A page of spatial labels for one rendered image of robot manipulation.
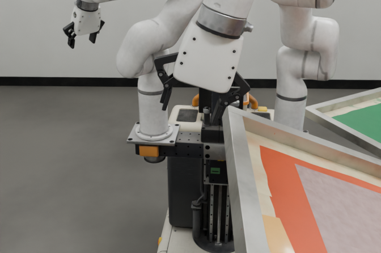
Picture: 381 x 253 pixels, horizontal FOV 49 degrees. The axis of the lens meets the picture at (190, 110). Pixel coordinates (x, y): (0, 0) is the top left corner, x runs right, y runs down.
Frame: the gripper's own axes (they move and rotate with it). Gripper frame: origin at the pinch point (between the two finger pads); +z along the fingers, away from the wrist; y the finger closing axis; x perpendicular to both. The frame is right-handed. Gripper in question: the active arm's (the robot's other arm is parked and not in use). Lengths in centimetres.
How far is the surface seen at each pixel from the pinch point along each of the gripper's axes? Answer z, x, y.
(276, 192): 13.1, -2.6, -22.2
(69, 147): 173, -242, 60
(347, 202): 14.1, -8.0, -40.1
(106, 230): 158, -139, 9
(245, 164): 9.1, -2.7, -14.0
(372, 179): 15, -23, -53
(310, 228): 13.5, 5.7, -27.5
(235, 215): 11.4, 10.7, -11.6
